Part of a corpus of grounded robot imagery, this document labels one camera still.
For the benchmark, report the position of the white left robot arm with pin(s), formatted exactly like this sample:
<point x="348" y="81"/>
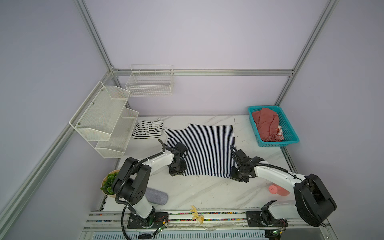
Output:
<point x="131" y="183"/>

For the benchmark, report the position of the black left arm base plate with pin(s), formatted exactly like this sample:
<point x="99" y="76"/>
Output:
<point x="153" y="221"/>

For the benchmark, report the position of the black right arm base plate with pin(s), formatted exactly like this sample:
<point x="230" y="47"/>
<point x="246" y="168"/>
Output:
<point x="263" y="218"/>

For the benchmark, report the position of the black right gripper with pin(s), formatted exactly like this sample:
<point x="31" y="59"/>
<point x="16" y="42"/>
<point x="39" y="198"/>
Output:
<point x="232" y="176"/>

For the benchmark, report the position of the white wire wall basket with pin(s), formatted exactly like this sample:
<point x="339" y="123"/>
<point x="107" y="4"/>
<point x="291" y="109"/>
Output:
<point x="151" y="81"/>

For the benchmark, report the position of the aluminium frame rail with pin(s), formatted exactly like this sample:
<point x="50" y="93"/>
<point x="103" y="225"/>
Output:
<point x="186" y="72"/>

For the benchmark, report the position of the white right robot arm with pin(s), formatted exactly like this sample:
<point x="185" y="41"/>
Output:
<point x="312" y="201"/>

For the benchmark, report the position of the grey felt pouch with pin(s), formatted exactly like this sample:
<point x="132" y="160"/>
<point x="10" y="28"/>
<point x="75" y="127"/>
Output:
<point x="156" y="197"/>

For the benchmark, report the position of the red white striped garment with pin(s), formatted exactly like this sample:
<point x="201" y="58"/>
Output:
<point x="279" y="134"/>

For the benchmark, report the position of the potted green plant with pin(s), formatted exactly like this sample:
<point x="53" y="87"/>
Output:
<point x="106" y="186"/>

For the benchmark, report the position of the navy striped tank top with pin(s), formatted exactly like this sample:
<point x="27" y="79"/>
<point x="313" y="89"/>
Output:
<point x="208" y="148"/>

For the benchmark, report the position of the black white striped tank top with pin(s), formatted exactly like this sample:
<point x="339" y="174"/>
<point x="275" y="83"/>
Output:
<point x="148" y="130"/>

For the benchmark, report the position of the teal plastic basket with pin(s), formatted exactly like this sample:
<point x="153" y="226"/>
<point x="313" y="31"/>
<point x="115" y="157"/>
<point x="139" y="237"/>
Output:
<point x="289" y="134"/>

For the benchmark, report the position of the white mesh two-tier shelf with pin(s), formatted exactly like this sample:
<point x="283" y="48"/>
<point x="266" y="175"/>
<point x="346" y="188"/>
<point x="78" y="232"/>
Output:
<point x="105" y="121"/>

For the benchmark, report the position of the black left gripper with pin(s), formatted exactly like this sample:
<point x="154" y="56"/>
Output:
<point x="184" y="167"/>

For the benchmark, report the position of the yellow banana toy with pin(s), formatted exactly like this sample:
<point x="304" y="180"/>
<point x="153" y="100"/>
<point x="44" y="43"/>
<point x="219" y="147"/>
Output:
<point x="196" y="216"/>

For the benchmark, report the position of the red tank top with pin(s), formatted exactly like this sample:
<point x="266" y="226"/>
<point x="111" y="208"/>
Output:
<point x="267" y="122"/>

